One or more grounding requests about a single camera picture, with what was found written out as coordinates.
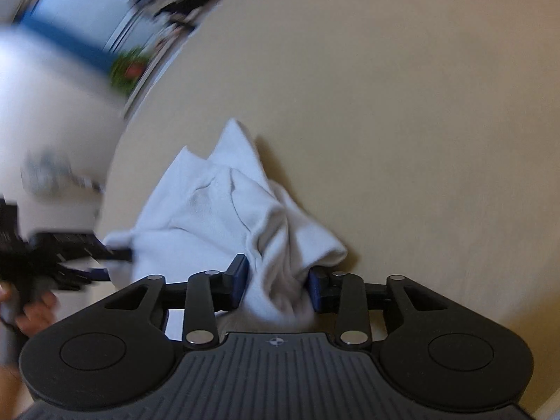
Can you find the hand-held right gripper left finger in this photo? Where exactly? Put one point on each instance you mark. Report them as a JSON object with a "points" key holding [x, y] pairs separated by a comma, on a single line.
{"points": [[239, 281]]}

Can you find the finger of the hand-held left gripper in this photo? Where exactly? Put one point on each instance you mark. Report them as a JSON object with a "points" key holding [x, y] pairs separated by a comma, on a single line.
{"points": [[81, 278], [87, 245]]}

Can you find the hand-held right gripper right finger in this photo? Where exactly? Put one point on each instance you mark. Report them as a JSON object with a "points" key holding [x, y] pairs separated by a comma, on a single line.
{"points": [[317, 291]]}

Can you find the white t-shirt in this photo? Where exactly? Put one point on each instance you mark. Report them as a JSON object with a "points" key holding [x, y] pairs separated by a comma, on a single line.
{"points": [[210, 210]]}

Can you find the person's left forearm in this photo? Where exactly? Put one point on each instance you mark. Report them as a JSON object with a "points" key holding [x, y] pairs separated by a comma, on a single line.
{"points": [[8, 385]]}

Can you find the person's left hand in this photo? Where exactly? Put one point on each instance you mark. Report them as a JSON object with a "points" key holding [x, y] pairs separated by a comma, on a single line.
{"points": [[37, 317]]}

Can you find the tan mat with cream trim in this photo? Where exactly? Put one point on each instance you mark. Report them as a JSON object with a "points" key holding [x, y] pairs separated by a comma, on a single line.
{"points": [[393, 140]]}

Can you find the green object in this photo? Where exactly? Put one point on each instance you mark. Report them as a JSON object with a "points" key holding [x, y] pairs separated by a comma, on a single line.
{"points": [[129, 70]]}

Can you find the blue framed window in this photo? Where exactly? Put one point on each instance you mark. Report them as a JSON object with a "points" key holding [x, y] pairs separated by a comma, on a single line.
{"points": [[78, 4]]}

